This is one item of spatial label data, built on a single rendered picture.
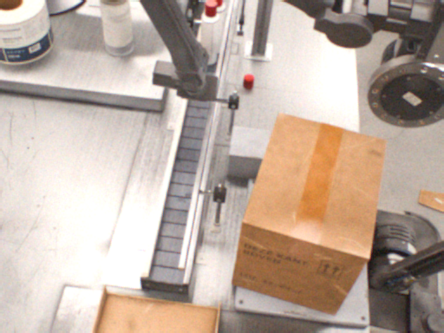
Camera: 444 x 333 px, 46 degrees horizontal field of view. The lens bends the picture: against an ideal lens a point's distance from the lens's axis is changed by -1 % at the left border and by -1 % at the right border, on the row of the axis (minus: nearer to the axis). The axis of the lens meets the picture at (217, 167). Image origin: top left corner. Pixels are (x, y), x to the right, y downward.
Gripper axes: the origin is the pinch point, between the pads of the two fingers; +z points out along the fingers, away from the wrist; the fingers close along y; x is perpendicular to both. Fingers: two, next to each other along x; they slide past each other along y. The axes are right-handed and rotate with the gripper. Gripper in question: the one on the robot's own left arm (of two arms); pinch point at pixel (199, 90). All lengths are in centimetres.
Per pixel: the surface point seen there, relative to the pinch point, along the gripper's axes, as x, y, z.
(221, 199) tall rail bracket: 26.4, -10.5, -25.0
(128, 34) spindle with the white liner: -14.9, 24.0, 10.5
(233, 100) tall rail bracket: 1.9, -9.7, -6.1
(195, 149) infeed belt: 16.1, -1.6, -6.1
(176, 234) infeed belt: 36.3, -1.3, -22.7
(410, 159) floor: 7, -96, 115
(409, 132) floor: -8, -98, 126
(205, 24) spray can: -18.9, 1.4, 3.5
